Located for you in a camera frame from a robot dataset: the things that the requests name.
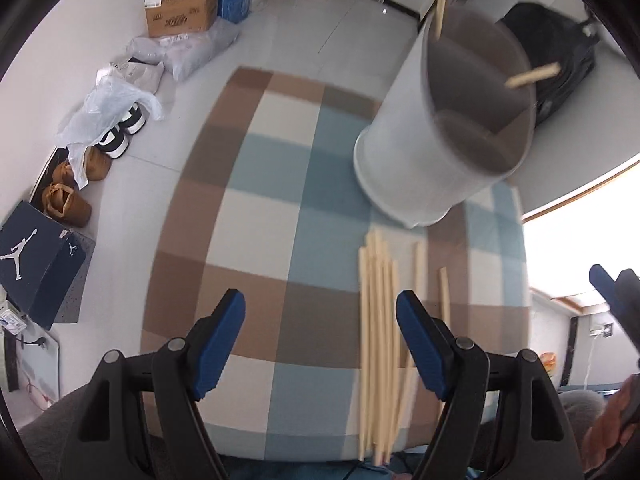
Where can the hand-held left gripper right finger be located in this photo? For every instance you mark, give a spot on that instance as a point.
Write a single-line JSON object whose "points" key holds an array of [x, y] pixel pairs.
{"points": [[420, 345]]}

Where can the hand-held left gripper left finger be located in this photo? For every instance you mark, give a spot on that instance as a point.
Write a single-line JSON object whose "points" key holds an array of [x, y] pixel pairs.
{"points": [[222, 345]]}

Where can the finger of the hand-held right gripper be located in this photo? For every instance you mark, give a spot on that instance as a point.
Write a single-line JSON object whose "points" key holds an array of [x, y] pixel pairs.
{"points": [[602, 277]]}

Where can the pile of wooden chopsticks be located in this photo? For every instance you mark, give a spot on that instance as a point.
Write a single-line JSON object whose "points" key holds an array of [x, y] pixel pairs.
{"points": [[377, 320]]}

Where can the white plastic utensil holder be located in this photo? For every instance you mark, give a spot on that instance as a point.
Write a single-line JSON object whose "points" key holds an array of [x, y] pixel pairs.
{"points": [[400, 135]]}

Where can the light wooden chopstick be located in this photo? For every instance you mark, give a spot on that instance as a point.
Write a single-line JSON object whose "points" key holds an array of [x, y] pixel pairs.
{"points": [[532, 76], [441, 0]]}

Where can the person's right hand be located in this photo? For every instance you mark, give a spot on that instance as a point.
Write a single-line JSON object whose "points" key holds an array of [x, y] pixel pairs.
{"points": [[602, 430]]}

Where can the checked blue brown tablecloth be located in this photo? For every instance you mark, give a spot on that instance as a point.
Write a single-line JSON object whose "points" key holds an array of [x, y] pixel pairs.
{"points": [[265, 185]]}

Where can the black power plug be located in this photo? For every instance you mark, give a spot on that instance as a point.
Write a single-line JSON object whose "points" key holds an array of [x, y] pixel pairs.
{"points": [[40, 343]]}

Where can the person's grey trousers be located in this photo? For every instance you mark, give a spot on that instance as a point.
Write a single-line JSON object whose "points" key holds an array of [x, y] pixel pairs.
{"points": [[55, 435]]}

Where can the dark blue shoe box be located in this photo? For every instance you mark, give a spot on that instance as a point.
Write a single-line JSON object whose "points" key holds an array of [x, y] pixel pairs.
{"points": [[35, 265]]}

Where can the black white sneaker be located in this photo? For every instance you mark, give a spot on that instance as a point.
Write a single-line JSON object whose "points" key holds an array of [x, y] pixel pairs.
{"points": [[134, 117], [114, 142]]}

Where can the black backpack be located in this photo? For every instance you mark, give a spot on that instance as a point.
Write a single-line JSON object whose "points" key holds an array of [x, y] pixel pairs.
{"points": [[555, 50]]}

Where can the crumpled white plastic bag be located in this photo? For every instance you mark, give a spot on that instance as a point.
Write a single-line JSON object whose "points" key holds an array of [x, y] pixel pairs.
{"points": [[100, 115]]}

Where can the grey parcel bag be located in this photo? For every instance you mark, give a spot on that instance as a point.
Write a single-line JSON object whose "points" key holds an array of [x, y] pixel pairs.
{"points": [[140, 75]]}

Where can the white plastic parcel bags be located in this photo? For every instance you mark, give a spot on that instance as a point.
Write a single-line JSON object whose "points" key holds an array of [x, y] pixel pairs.
{"points": [[195, 50]]}

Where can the brown cardboard box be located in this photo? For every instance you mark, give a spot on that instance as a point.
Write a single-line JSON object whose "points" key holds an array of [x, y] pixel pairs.
{"points": [[182, 7]]}

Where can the window with wooden frame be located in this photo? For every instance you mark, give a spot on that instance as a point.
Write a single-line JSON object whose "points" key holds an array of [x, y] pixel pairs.
{"points": [[575, 240]]}

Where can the wall socket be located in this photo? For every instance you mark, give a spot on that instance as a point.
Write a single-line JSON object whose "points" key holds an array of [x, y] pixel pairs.
{"points": [[601, 330]]}

